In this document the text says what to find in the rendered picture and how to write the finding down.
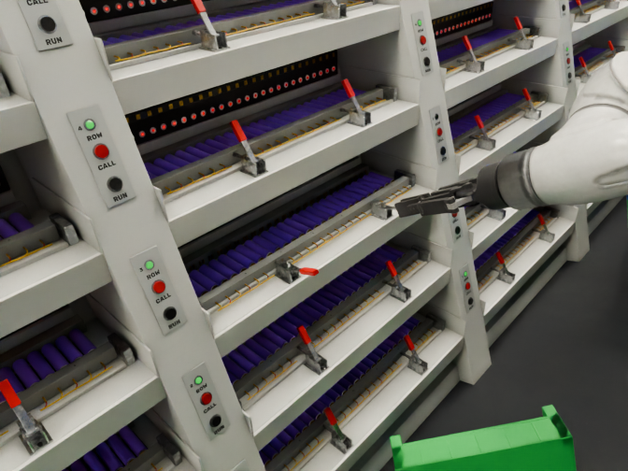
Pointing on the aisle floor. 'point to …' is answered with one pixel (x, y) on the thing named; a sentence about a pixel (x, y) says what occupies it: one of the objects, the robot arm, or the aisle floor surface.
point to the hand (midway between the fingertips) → (414, 205)
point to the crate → (493, 448)
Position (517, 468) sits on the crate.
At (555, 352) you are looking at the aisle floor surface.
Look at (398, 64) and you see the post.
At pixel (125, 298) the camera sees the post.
